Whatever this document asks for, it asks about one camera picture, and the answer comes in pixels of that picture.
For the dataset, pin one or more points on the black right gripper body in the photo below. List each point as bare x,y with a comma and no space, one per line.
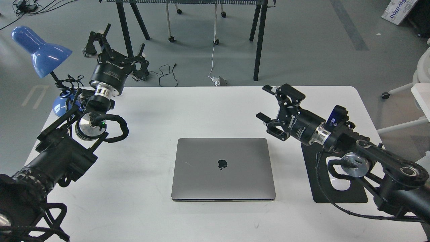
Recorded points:
302,124

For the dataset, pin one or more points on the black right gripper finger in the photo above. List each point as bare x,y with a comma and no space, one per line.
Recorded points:
288,98
272,127

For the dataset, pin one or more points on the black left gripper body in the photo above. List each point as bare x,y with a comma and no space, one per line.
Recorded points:
109,76

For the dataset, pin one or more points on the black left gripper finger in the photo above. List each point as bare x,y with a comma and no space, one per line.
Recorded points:
139,65
90,50

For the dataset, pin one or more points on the grey laptop computer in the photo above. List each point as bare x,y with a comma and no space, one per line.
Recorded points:
222,169

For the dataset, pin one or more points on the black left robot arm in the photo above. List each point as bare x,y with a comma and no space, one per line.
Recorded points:
66,148

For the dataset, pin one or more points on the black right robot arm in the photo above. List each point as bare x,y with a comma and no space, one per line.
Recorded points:
399,186

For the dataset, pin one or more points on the black mouse pad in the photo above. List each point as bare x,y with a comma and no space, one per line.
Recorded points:
320,183

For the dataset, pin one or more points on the blue desk lamp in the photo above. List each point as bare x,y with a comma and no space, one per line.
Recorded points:
46,57

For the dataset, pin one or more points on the white power adapter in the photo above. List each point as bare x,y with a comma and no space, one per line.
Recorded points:
219,82

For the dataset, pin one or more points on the white computer mouse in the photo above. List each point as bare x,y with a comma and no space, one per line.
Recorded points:
338,184

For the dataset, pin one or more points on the white chair at right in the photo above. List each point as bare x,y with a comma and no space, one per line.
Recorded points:
419,87

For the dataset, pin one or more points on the white cardboard box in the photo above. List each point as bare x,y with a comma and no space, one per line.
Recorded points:
397,10

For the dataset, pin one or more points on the black metal table frame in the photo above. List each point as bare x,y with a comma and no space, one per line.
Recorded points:
147,13

